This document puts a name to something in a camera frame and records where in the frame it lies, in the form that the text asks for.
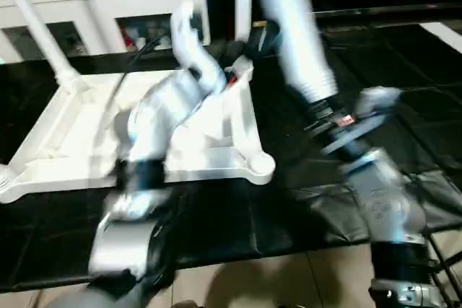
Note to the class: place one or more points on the white plastic table top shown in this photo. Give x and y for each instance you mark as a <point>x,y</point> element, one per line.
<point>65,135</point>

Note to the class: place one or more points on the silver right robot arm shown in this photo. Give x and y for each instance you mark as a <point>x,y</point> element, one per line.
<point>382,192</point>

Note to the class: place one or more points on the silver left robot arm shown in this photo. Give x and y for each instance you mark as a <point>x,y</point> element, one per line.
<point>155,135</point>

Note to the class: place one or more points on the black work mat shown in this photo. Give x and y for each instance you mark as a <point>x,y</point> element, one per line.
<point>332,207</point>

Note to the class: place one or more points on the small red bottle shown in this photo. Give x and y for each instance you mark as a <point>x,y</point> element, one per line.
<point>127,37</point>

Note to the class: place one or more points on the long black bar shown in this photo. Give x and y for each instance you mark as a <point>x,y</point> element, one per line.
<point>390,11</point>

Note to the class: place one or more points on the white glass-door cabinet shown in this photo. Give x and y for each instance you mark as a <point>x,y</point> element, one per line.
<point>108,5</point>

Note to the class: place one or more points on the flat white board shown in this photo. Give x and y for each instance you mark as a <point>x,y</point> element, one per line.
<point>444,37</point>

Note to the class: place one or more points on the dark rounded object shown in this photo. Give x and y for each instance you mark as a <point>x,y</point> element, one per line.
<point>184,304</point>

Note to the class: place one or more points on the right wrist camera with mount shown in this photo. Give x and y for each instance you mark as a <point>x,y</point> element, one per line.
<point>379,100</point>

